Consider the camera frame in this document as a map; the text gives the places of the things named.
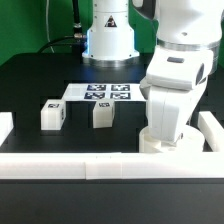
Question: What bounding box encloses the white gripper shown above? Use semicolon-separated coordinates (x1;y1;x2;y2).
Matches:
140;46;213;143

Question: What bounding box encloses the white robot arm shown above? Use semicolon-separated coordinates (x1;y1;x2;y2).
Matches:
83;0;224;142

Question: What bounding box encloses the white sheet with tags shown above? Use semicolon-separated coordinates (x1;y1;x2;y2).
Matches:
63;83;144;101

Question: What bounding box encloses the white right fence rail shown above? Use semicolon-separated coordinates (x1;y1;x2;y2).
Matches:
198;111;224;153

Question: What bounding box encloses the white fence rail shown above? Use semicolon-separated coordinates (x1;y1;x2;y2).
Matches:
198;111;224;153
0;152;224;180
0;112;14;147

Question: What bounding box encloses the white front fence rail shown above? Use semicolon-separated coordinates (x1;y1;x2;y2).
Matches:
0;152;224;180

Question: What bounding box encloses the black cable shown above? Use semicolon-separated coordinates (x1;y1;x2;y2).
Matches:
37;0;88;54

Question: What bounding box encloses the white thin cable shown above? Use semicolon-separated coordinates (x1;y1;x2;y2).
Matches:
45;0;55;54

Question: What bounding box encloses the white left fence rail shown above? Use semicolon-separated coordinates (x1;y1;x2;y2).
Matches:
0;112;14;147

